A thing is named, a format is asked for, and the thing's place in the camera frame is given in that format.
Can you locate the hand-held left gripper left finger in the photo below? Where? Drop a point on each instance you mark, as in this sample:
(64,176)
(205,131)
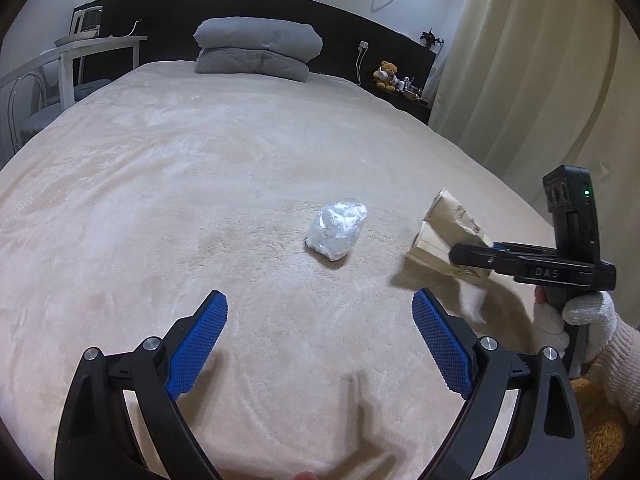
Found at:
(197,345)

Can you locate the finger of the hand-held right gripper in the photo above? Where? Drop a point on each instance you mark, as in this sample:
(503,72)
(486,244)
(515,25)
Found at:
(475,258)
(530,248)

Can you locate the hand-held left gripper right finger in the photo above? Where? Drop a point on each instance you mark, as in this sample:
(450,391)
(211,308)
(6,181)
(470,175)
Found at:
(445,345)

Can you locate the brown paper bag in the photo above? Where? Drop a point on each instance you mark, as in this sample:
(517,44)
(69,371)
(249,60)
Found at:
(440,240)

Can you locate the clear plastic bag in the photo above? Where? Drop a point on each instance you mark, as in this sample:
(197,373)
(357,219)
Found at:
(335,230)

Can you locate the person's right hand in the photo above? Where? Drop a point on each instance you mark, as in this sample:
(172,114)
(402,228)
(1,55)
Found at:
(590,312)

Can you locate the beige bed blanket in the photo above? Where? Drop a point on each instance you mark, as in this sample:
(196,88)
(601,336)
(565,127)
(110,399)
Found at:
(200,185)

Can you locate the cream curtain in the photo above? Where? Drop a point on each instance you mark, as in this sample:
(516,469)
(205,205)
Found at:
(525,60)

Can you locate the orange fuzzy clothing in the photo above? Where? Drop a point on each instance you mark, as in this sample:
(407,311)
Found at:
(600,435)

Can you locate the group of small bottles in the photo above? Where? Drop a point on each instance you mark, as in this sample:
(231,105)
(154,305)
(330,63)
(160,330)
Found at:
(411,91)

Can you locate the brown teddy bear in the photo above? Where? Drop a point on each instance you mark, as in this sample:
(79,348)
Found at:
(386,75)

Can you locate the small dark plant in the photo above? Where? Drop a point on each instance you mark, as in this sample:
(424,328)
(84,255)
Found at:
(430,37)

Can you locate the folded grey quilt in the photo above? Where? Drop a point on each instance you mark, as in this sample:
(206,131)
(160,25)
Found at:
(255,45)

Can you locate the white table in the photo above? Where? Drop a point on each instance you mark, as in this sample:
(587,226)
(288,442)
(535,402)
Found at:
(100,41)

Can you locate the black headboard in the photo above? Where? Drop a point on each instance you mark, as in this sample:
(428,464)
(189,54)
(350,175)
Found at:
(165,15)

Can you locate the small countertop appliance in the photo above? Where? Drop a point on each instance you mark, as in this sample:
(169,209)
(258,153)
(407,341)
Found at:
(85,22)

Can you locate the metal frame chair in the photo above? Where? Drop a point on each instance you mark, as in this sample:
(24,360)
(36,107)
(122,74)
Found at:
(45,115)

